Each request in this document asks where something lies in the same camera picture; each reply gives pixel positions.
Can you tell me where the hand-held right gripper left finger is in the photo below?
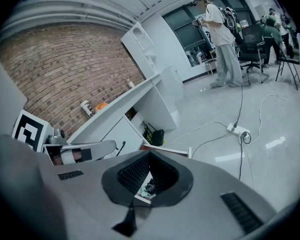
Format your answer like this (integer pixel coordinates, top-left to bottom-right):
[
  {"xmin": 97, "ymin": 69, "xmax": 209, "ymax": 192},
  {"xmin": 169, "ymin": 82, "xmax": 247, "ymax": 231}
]
[{"xmin": 101, "ymin": 150, "xmax": 151, "ymax": 208}]

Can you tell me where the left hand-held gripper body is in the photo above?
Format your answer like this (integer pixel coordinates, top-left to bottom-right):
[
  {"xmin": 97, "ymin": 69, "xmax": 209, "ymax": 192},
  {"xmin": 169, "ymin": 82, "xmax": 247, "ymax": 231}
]
[{"xmin": 11, "ymin": 109, "xmax": 117, "ymax": 166}]

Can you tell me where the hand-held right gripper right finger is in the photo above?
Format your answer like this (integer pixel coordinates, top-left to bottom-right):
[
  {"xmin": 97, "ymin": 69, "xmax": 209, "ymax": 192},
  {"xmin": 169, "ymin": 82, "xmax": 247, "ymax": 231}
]
[{"xmin": 149, "ymin": 150, "xmax": 194, "ymax": 208}]

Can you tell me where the white board panel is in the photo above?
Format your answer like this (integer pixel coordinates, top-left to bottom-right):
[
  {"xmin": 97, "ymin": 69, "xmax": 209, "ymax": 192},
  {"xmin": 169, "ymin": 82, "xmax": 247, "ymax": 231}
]
[{"xmin": 0, "ymin": 47, "xmax": 28, "ymax": 136}]

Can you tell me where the black bag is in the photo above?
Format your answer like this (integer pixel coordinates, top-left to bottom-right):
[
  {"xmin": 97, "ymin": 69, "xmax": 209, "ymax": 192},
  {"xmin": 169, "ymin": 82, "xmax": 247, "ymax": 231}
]
[{"xmin": 151, "ymin": 129, "xmax": 165, "ymax": 147}]

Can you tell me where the white plastic object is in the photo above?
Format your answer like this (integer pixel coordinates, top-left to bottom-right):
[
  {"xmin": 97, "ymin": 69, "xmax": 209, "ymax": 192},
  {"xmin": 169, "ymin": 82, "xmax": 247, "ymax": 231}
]
[{"xmin": 80, "ymin": 100, "xmax": 94, "ymax": 117}]

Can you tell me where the orange object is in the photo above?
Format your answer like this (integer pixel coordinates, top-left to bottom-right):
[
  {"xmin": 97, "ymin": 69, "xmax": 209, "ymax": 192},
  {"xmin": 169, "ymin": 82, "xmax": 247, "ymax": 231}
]
[{"xmin": 94, "ymin": 102, "xmax": 109, "ymax": 112}]

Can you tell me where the white power strip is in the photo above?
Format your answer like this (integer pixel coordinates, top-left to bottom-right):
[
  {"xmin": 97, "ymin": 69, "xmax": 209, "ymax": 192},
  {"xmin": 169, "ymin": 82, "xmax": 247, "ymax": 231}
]
[{"xmin": 226, "ymin": 122, "xmax": 251, "ymax": 138}]

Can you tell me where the white desk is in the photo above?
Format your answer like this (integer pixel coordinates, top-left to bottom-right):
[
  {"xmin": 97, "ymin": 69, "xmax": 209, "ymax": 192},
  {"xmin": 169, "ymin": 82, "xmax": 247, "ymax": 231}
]
[{"xmin": 66, "ymin": 73, "xmax": 179, "ymax": 158}]

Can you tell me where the small stool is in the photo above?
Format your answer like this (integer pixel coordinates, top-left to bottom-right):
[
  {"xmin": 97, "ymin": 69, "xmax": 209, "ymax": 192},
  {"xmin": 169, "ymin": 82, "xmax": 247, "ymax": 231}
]
[{"xmin": 204, "ymin": 58, "xmax": 218, "ymax": 76}]

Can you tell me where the tall white cabinet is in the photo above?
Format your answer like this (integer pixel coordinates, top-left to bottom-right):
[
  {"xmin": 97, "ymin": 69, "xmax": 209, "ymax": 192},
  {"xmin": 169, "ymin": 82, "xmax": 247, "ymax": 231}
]
[{"xmin": 120, "ymin": 21, "xmax": 184, "ymax": 95}]

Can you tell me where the dark framed window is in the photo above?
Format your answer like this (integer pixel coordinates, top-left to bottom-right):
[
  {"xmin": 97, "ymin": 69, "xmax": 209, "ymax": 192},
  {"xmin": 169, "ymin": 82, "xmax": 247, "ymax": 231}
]
[{"xmin": 162, "ymin": 0, "xmax": 253, "ymax": 68}]

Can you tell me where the black office chair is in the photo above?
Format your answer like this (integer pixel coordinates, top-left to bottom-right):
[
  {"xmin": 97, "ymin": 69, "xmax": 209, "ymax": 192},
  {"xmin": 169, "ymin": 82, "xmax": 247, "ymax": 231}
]
[{"xmin": 236, "ymin": 23, "xmax": 271, "ymax": 86}]

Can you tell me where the black folding chair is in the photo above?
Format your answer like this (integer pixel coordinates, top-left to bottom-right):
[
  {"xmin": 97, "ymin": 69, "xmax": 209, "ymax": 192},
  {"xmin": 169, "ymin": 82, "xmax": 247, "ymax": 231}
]
[{"xmin": 274, "ymin": 56, "xmax": 300, "ymax": 90}]

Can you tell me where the white cable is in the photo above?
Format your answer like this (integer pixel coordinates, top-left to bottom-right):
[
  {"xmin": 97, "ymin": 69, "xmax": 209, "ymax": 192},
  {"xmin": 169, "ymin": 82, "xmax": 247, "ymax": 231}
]
[
  {"xmin": 241, "ymin": 80, "xmax": 289, "ymax": 147},
  {"xmin": 164, "ymin": 121, "xmax": 231, "ymax": 157}
]

